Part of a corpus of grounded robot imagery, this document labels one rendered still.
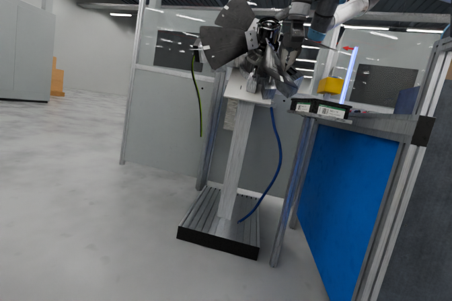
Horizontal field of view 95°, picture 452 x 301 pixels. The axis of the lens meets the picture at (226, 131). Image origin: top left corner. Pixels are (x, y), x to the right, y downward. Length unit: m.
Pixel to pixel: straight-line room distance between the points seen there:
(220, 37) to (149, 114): 1.23
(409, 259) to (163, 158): 1.79
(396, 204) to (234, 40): 0.91
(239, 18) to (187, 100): 0.93
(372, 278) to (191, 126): 1.60
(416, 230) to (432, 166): 0.23
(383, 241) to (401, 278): 0.31
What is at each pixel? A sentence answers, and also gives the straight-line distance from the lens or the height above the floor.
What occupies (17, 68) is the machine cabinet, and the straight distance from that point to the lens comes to 6.27.
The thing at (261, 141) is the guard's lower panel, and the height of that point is 0.52.
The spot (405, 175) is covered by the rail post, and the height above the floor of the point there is 0.70.
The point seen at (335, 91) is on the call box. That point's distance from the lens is 1.46.
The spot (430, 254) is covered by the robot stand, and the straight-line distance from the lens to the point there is 1.07.
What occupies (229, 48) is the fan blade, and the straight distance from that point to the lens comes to 1.11.
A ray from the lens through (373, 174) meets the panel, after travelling 0.87.
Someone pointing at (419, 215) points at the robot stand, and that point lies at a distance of 1.00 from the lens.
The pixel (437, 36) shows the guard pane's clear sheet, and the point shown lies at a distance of 2.39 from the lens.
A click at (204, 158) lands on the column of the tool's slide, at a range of 1.81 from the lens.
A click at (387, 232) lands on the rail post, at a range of 0.79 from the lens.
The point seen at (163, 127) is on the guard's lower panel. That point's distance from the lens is 2.06.
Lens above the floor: 0.79
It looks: 8 degrees down
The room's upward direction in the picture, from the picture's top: 11 degrees clockwise
